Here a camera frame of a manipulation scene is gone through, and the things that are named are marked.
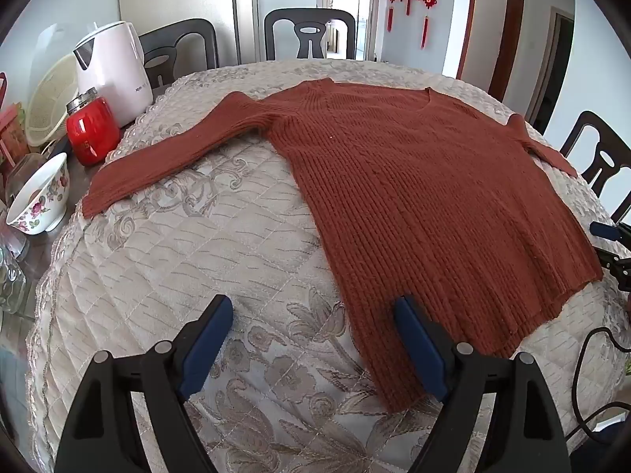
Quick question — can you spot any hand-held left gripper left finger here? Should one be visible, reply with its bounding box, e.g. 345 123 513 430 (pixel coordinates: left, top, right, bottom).
54 294 234 473

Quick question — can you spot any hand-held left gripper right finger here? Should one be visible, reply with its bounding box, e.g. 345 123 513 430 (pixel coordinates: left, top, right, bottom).
393 296 568 473

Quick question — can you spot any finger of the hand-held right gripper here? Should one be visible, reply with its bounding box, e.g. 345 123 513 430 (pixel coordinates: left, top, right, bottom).
590 221 631 242
596 250 631 292

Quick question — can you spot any rust red knitted sweater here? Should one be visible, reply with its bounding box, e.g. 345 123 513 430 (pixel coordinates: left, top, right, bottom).
82 79 605 413

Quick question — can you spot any dark wooden dining chair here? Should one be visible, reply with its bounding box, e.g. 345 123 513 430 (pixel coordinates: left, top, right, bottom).
138 18 220 90
559 111 631 222
263 8 357 61

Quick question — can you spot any beige quilted table cover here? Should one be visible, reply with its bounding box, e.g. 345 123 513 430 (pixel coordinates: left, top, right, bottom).
24 58 631 473

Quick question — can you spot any dark open doorway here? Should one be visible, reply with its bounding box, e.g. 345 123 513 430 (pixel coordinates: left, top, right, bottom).
528 7 575 135

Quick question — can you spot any clear glass jar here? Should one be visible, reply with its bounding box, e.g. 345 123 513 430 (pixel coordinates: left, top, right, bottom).
0 244 27 313

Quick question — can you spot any floral porcelain bowl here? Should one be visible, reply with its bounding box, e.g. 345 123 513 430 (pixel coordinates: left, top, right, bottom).
6 152 69 236

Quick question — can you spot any brown framed door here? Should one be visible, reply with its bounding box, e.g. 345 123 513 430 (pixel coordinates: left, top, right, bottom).
456 0 525 104

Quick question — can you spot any red canister with metal lid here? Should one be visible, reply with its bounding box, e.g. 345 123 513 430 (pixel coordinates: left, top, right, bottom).
65 87 122 167

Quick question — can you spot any white electric kettle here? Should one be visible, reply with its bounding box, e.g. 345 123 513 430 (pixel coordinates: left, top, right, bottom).
73 20 153 128

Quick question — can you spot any cream plastic strainer basket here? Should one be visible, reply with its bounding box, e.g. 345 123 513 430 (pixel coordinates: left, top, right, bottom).
26 53 82 147

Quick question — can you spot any black cable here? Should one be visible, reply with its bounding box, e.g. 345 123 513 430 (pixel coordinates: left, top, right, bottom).
562 327 631 447

